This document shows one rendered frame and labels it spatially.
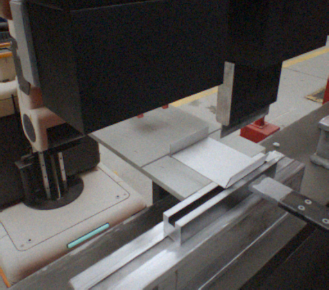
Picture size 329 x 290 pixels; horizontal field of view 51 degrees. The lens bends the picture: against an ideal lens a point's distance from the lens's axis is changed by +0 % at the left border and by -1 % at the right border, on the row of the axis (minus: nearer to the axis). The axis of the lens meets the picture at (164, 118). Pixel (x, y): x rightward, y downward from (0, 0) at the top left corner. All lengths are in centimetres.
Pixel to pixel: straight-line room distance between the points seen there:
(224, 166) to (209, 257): 12
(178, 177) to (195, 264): 11
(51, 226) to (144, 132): 99
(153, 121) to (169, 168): 15
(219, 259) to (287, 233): 15
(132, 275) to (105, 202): 118
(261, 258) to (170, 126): 25
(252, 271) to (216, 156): 17
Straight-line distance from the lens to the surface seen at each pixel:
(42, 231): 151
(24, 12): 27
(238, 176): 47
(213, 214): 45
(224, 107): 40
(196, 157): 52
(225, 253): 51
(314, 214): 45
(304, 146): 85
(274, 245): 59
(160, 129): 60
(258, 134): 251
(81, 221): 151
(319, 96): 355
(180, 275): 44
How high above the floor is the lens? 129
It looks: 27 degrees down
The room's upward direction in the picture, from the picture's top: straight up
